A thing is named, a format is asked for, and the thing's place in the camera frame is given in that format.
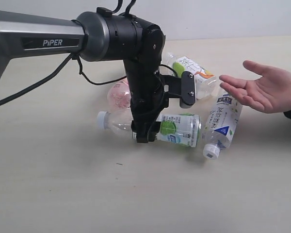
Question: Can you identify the blue label tea bottle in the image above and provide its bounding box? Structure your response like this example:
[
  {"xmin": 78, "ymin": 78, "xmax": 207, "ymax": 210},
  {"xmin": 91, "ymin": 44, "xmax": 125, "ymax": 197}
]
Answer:
[{"xmin": 202, "ymin": 89, "xmax": 243, "ymax": 160}]

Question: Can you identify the person's open hand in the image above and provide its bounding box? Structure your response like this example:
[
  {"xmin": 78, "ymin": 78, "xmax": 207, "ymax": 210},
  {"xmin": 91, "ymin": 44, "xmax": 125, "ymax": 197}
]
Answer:
[{"xmin": 219, "ymin": 60, "xmax": 291, "ymax": 114}]

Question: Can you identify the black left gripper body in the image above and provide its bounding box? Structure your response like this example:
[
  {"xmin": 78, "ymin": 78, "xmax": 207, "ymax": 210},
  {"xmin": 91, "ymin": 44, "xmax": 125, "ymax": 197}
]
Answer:
[{"xmin": 123, "ymin": 57, "xmax": 164, "ymax": 126}]

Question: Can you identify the pink peach drink bottle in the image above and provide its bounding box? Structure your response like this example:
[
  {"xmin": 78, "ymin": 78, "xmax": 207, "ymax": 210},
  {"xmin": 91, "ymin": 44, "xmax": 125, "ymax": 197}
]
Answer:
[{"xmin": 107, "ymin": 78, "xmax": 131, "ymax": 111}]

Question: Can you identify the lime label water bottle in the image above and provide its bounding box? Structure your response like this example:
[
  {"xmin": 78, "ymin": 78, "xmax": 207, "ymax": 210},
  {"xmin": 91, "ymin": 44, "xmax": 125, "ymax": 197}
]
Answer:
[{"xmin": 96, "ymin": 108, "xmax": 201, "ymax": 148}]

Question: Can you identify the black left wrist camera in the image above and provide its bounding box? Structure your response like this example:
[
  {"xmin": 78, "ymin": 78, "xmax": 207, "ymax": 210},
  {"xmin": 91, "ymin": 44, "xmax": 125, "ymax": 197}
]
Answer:
[{"xmin": 160, "ymin": 71, "xmax": 196, "ymax": 108}]

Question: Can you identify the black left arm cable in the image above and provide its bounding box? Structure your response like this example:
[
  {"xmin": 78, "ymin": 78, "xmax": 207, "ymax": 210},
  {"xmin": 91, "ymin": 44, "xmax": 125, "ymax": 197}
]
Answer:
[{"xmin": 0, "ymin": 0, "xmax": 137, "ymax": 110}]

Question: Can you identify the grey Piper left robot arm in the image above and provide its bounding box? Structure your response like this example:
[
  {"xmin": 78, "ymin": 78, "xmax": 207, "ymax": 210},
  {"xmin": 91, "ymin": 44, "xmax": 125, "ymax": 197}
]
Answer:
[{"xmin": 0, "ymin": 8, "xmax": 165, "ymax": 143}]

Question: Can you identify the green pear tea bottle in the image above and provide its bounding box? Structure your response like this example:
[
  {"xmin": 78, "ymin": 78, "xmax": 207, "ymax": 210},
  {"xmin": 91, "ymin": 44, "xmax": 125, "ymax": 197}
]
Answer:
[{"xmin": 162, "ymin": 52, "xmax": 217, "ymax": 100}]

